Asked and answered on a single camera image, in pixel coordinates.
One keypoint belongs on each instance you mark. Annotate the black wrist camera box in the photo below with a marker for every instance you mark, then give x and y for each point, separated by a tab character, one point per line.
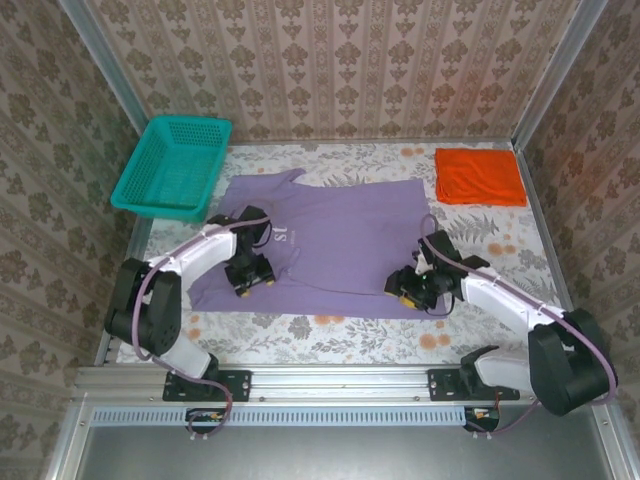
395	283
262	267

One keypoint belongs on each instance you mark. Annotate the grey metal panel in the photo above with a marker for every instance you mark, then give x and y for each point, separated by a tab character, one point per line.
350	455

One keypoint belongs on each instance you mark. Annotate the aluminium table back rail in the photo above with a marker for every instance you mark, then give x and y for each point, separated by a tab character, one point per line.
375	140

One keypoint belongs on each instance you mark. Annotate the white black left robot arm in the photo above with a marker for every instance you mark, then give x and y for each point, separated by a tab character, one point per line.
200	250

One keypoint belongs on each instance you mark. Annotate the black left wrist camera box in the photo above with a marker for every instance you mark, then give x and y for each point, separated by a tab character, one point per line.
262	267

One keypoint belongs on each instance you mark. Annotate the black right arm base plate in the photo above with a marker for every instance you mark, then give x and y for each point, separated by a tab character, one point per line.
445	385

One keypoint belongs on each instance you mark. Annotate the folded orange t-shirt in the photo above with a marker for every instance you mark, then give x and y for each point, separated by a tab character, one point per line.
480	175

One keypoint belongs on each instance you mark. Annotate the aluminium mounting rail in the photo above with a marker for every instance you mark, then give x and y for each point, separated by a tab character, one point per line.
340	382

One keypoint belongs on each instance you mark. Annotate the teal plastic basket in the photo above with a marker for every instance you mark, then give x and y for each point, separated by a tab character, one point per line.
170	170

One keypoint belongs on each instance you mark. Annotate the black electronics board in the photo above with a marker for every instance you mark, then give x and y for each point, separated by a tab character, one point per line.
482	417
202	417

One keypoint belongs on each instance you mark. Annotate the aluminium frame post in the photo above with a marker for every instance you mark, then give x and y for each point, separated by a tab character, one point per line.
555	70
100	55

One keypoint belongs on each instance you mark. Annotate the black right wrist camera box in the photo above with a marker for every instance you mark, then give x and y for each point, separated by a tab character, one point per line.
395	283

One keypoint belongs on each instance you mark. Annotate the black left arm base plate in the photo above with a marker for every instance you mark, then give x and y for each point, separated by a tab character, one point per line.
235	385

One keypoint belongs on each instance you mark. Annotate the purple printed t-shirt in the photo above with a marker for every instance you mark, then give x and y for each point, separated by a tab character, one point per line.
350	235

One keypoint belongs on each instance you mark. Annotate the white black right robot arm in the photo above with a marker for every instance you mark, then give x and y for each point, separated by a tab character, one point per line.
500	305

